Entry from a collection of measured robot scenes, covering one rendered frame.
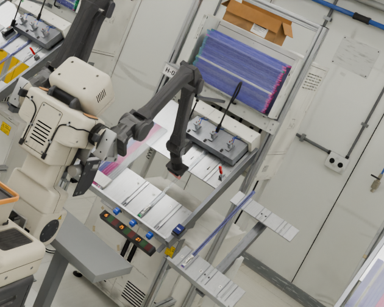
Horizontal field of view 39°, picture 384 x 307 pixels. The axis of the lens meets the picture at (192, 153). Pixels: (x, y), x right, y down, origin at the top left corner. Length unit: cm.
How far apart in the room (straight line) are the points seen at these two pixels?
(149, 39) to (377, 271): 323
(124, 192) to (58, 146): 80
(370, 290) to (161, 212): 101
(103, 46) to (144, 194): 142
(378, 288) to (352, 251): 178
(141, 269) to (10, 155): 122
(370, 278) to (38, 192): 144
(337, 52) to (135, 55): 188
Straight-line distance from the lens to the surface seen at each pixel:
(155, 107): 214
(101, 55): 387
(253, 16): 328
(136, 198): 273
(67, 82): 206
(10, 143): 370
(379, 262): 258
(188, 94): 236
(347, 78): 425
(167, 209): 267
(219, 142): 283
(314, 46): 282
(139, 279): 310
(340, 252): 431
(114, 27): 386
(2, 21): 394
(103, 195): 277
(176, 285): 297
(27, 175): 218
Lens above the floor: 177
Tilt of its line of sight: 15 degrees down
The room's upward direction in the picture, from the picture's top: 25 degrees clockwise
